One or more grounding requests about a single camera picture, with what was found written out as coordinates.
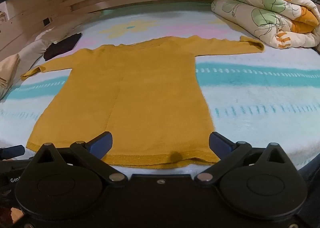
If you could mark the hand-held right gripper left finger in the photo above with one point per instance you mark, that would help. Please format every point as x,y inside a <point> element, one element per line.
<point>101,140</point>

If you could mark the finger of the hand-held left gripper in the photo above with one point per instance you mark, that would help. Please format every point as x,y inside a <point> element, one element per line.
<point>11,151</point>

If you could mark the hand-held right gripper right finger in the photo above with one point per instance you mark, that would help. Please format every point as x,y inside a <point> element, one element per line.
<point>220,141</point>

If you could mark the yellow knit sweater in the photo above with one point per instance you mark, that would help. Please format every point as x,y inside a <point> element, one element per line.
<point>150,92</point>

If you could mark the floral printed blanket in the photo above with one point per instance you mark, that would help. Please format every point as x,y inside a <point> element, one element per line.
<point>250,107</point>

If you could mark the beige folded cloth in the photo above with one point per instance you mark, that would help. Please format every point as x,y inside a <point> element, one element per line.
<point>8,70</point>

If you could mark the dark cloth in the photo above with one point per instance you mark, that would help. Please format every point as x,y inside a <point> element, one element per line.
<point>62,45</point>

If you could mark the white pillow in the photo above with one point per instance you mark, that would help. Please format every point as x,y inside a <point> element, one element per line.
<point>32,47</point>

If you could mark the floral quilted comforter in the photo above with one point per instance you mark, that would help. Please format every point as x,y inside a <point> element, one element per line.
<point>265,15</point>

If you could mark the dark wall socket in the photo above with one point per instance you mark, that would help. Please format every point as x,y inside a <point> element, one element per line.
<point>46,21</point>

